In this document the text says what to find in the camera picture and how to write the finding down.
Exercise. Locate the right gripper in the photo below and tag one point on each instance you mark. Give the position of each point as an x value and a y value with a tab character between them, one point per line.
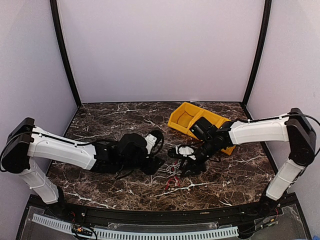
192	165

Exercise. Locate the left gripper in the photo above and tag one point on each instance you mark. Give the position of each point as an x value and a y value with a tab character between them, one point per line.
153	166

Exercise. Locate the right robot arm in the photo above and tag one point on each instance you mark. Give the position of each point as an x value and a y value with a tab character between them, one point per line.
292	127

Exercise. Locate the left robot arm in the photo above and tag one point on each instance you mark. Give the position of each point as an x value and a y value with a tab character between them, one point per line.
103	156

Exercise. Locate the yellow bin left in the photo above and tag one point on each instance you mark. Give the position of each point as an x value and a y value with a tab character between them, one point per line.
184	117

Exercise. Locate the yellow bin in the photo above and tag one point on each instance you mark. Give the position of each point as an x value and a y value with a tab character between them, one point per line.
229	149
213	118
184	117

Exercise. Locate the yellow bin middle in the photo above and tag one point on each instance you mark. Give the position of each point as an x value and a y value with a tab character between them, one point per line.
213	118

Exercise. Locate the yellow bin right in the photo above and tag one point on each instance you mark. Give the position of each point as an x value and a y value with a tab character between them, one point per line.
229	149

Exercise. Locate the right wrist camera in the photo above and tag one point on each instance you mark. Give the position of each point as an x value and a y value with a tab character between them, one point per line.
181	152

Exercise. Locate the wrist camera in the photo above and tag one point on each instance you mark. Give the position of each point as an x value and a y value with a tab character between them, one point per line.
154	138
181	152

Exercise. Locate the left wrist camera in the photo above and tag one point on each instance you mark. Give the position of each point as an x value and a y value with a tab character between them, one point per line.
154	138

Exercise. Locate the white slotted cable duct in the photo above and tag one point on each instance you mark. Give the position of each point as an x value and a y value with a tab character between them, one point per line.
98	233

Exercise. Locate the black front rail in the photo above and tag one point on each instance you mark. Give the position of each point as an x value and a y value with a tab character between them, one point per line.
239	214

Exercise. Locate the right black frame post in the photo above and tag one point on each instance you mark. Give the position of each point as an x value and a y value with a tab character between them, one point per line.
258	53

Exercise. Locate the black frame post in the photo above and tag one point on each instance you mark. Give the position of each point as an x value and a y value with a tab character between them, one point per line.
63	51
258	53

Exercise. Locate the left black frame post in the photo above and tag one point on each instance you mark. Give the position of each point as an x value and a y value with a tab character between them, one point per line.
63	51

